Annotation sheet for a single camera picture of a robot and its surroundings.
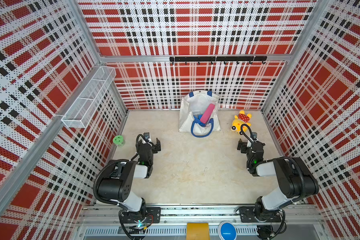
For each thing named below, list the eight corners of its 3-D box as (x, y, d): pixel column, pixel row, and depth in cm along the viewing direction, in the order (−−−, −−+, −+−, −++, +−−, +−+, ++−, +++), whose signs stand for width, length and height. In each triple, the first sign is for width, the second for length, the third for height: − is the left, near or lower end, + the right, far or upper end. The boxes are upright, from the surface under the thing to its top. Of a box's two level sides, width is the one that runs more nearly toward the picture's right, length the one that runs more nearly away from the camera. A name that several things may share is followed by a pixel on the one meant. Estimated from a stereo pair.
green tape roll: (114, 146, 101) (111, 143, 98) (117, 139, 105) (114, 135, 102) (123, 146, 101) (121, 142, 98) (126, 139, 105) (124, 135, 102)
